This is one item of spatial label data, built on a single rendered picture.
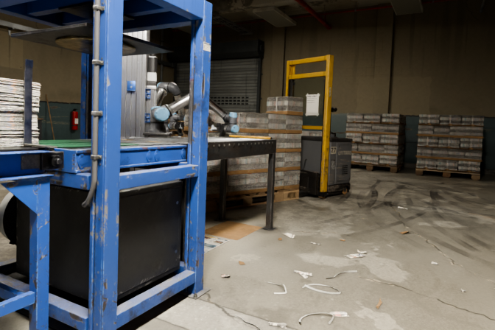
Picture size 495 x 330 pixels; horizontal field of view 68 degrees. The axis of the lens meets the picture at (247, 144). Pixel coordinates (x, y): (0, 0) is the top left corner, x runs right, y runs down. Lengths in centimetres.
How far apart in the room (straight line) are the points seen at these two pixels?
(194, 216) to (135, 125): 172
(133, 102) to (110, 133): 206
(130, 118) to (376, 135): 620
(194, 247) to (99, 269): 61
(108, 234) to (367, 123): 762
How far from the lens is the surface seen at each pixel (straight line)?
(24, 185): 151
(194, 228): 201
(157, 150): 190
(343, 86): 1056
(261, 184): 429
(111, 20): 153
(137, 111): 353
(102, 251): 156
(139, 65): 356
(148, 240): 186
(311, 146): 513
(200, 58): 195
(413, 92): 1025
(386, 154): 862
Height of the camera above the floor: 92
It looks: 3 degrees down
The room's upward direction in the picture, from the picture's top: 2 degrees clockwise
